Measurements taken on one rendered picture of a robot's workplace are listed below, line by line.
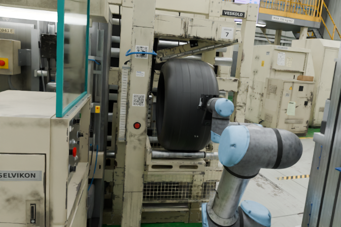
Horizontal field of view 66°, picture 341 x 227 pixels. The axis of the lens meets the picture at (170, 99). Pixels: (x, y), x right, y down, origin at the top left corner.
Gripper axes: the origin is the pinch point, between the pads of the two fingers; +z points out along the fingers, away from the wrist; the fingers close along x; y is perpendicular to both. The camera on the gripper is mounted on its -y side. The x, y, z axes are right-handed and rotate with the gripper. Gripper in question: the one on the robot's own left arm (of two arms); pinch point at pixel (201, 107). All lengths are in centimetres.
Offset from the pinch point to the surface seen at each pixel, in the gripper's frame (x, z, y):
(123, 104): 42.6, 23.8, -2.0
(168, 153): 13.8, 18.8, -30.5
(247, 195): -104, 142, -107
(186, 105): 8.1, 1.2, 0.4
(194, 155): -2.8, 18.7, -31.1
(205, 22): -11, 42, 58
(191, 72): 4.8, 8.7, 19.1
